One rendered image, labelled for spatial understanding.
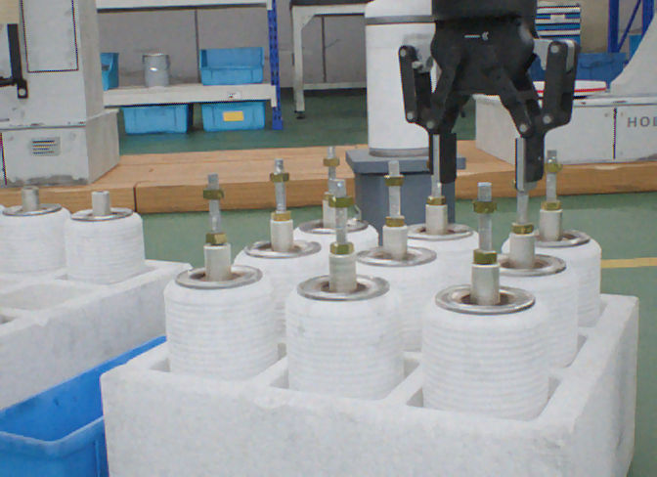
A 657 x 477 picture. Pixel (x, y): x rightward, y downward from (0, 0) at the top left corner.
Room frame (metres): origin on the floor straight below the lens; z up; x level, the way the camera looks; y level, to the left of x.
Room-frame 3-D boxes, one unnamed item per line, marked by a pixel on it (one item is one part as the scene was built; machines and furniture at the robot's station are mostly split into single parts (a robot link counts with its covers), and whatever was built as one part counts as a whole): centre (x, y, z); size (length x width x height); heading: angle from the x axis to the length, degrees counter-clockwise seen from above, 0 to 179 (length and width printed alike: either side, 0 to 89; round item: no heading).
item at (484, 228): (0.68, -0.11, 0.30); 0.01 x 0.01 x 0.08; 57
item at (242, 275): (0.78, 0.10, 0.25); 0.08 x 0.08 x 0.01
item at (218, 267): (0.78, 0.10, 0.26); 0.02 x 0.02 x 0.03
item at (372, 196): (1.25, -0.10, 0.15); 0.15 x 0.15 x 0.30; 3
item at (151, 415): (0.84, -0.06, 0.09); 0.39 x 0.39 x 0.18; 65
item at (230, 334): (0.78, 0.10, 0.16); 0.10 x 0.10 x 0.18
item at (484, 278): (0.68, -0.11, 0.26); 0.02 x 0.02 x 0.03
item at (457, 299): (0.68, -0.11, 0.25); 0.08 x 0.08 x 0.01
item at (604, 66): (5.33, -1.42, 0.18); 0.50 x 0.41 x 0.37; 8
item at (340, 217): (0.73, -0.01, 0.30); 0.01 x 0.01 x 0.08; 32
